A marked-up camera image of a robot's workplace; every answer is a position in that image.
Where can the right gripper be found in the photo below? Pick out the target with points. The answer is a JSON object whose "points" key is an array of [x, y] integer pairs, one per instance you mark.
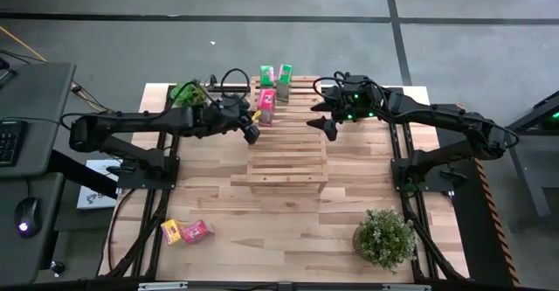
{"points": [[358, 101]]}

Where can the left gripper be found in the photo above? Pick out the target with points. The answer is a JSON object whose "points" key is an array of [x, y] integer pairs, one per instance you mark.
{"points": [[225, 118]]}

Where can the red Froot Loops cereal box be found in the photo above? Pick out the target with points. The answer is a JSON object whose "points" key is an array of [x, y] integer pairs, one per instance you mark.
{"points": [[266, 101], [196, 231]]}

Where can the green Apple Jacks cereal box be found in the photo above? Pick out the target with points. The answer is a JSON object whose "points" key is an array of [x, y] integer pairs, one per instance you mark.
{"points": [[267, 74], [285, 73]]}

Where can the yellow Corn Pops cereal box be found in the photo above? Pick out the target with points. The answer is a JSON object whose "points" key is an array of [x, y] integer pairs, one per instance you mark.
{"points": [[171, 232]]}

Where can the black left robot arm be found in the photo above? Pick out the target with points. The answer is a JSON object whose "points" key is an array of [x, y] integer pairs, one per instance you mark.
{"points": [[131, 122]]}

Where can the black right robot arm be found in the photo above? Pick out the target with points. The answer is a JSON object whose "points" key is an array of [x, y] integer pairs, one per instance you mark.
{"points": [[436, 116]]}

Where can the wooden slatted shelf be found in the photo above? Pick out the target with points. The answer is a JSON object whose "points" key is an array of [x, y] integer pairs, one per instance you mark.
{"points": [[288, 160]]}

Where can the succulent in triangle-patterned pot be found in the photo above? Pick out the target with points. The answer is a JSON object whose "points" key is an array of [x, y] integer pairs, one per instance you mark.
{"points": [[188, 94]]}

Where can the bushy small-leaved potted plant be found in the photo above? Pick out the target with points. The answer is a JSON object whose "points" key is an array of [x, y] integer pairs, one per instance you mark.
{"points": [[384, 238]]}

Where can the white printed cardboard box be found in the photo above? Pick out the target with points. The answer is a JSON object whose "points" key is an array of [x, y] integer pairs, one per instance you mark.
{"points": [[94, 190]]}

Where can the black mat with hazard stripe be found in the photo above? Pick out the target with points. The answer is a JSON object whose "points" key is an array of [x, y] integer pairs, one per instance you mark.
{"points": [[471, 238]]}

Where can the black metal stand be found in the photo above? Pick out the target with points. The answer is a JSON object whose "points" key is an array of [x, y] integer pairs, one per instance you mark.
{"points": [[526, 173]]}

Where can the grey desk top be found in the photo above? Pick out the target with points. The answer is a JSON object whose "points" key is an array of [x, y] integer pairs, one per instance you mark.
{"points": [[17, 260], [39, 99]]}

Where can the black computer keyboard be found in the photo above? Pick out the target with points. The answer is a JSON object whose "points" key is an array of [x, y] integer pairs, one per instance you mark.
{"points": [[11, 144]]}

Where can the black computer mouse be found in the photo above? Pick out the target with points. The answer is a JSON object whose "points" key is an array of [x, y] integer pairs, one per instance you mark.
{"points": [[28, 214]]}

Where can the black caster wheel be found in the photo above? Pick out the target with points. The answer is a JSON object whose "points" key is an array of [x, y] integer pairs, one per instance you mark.
{"points": [[57, 267]]}

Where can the black aluminium table frame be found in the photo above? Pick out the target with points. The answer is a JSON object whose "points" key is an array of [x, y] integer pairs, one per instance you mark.
{"points": [[395, 144]]}

